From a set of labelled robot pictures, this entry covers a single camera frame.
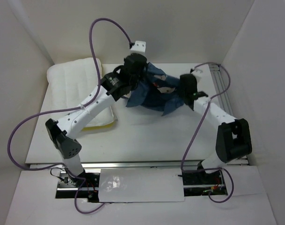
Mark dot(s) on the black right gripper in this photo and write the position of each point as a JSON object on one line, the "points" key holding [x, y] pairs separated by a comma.
{"points": [[181, 88]]}

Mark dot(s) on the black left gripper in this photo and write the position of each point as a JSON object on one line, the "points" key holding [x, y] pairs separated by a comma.
{"points": [[140, 76]]}

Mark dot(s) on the blue printed pillowcase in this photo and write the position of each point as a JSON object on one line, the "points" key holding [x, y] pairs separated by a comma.
{"points": [[160, 92]]}

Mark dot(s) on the white pillow yellow underside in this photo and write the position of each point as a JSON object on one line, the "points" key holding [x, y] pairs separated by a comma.
{"points": [[70, 83]]}

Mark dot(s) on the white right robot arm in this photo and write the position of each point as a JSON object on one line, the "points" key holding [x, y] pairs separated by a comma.
{"points": [[233, 139]]}

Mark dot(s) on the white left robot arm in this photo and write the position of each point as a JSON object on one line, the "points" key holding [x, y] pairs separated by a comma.
{"points": [[63, 132]]}

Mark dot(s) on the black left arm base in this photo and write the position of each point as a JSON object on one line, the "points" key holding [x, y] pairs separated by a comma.
{"points": [[68, 186]]}

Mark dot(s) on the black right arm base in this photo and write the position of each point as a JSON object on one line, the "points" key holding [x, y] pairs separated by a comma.
{"points": [[201, 183]]}

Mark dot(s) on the white glossy cover sheet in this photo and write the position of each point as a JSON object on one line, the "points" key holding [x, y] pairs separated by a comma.
{"points": [[140, 185]]}

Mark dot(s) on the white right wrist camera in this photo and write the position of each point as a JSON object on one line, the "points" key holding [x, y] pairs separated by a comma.
{"points": [[196, 71]]}

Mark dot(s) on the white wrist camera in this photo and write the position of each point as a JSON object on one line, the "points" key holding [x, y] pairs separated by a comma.
{"points": [[196, 71], [138, 47]]}

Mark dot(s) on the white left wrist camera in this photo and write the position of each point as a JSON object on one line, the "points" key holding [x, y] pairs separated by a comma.
{"points": [[138, 47]]}

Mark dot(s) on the aluminium front rail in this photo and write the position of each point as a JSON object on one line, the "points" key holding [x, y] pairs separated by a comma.
{"points": [[129, 164]]}

